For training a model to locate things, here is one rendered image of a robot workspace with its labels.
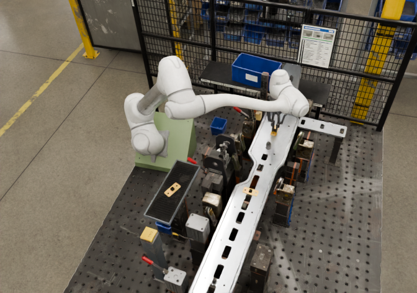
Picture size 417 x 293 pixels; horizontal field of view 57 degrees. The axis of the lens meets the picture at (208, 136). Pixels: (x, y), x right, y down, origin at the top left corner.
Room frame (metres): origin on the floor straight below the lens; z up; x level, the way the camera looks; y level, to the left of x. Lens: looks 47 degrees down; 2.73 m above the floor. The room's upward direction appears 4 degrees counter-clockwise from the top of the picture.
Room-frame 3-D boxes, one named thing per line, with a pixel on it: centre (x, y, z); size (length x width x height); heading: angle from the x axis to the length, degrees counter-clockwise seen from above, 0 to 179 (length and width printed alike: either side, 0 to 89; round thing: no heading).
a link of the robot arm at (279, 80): (1.60, -0.41, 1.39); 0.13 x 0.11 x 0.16; 22
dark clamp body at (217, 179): (1.25, -0.01, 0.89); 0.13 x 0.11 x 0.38; 64
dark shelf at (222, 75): (2.09, -0.41, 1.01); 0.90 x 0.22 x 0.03; 64
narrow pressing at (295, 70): (1.84, -0.53, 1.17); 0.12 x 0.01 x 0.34; 64
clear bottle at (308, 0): (2.19, -0.68, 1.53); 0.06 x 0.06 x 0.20
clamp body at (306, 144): (1.47, -0.57, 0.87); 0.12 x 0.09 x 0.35; 64
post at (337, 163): (1.58, -0.82, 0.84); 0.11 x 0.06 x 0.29; 64
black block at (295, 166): (1.36, -0.48, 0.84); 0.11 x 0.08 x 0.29; 64
